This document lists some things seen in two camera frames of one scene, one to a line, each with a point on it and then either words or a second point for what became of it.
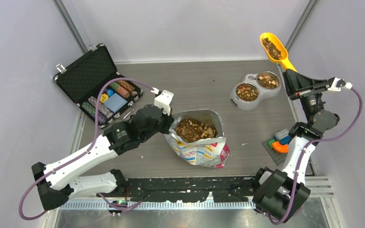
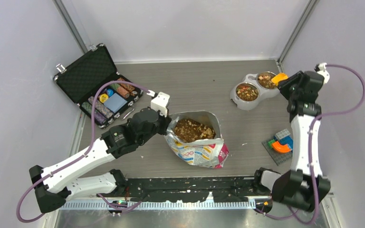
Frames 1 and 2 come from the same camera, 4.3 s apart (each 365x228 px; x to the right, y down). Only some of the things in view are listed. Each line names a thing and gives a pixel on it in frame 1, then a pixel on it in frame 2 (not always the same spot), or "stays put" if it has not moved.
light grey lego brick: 282,134 stays put
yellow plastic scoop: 275,50 → 280,76
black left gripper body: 162,126 stays put
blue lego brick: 286,140 stays put
